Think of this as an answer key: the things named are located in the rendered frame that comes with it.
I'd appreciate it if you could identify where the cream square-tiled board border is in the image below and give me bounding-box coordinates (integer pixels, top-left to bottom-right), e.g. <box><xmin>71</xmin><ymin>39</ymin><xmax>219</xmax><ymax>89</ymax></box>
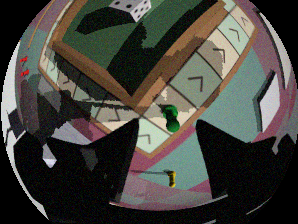
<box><xmin>37</xmin><ymin>0</ymin><xmax>258</xmax><ymax>159</ymax></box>

